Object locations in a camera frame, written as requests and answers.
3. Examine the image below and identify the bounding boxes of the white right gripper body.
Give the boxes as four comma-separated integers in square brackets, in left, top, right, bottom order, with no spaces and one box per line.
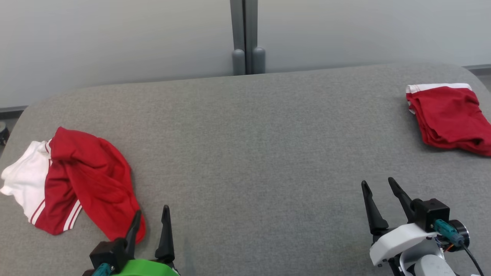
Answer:
[369,219,470,266]

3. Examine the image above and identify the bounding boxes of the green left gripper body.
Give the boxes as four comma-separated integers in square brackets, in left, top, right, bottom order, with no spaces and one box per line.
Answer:
[111,260,181,276]

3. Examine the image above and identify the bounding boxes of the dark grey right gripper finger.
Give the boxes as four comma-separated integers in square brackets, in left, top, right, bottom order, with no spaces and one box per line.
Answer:
[388,177,417,223]
[361,180,389,235]

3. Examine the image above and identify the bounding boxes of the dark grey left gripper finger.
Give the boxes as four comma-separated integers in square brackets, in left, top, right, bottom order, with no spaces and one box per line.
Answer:
[124,210,142,258]
[155,205,176,263]

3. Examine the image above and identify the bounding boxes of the red white sports shirt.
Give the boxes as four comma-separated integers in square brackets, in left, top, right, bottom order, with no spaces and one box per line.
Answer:
[0,126,147,244]

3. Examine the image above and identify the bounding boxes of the red shorts with white stripe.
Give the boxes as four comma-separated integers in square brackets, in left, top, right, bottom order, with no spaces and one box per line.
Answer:
[406,83,491,157]

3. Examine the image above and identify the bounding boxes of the left camera cable teal plug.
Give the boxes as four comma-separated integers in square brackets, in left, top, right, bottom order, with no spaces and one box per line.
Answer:
[91,262,112,276]

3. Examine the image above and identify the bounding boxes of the camera cable teal plug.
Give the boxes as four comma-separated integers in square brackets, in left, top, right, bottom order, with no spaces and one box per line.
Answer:
[434,219,485,276]
[91,262,112,276]

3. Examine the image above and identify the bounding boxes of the right camera cable teal plug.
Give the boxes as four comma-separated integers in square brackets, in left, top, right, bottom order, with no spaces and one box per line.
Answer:
[434,219,485,276]

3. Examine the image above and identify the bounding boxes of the grey rounded post foot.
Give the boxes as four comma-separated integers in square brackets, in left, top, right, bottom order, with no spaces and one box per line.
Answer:
[252,46,266,74]
[232,49,246,76]

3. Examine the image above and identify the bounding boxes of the grey partition post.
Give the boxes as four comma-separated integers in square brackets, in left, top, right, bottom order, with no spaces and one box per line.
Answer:
[229,0,259,74]

